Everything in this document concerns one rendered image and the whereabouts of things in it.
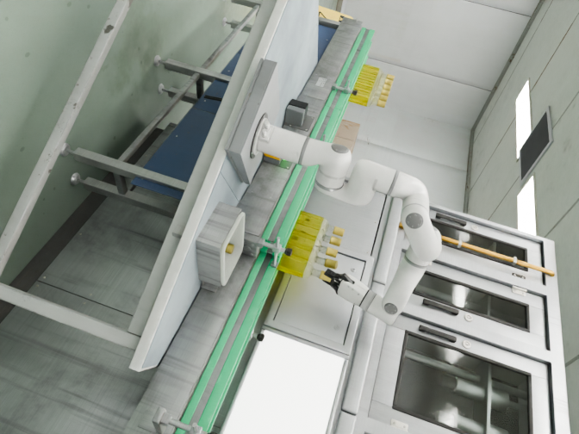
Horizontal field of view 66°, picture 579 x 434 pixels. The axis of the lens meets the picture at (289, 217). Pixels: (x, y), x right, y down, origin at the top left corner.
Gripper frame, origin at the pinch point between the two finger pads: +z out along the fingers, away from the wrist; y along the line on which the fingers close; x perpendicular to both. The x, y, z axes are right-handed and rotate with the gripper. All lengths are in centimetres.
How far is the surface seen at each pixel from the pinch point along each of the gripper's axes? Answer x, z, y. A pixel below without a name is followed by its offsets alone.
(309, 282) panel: -1.0, 7.2, -12.6
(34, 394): 89, 58, -16
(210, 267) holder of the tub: 34.6, 28.6, 21.4
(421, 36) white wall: -578, 132, -174
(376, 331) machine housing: 0.5, -25.1, -14.8
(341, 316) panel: 4.4, -10.8, -12.5
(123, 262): 36, 74, -15
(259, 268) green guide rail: 15.3, 21.9, 4.1
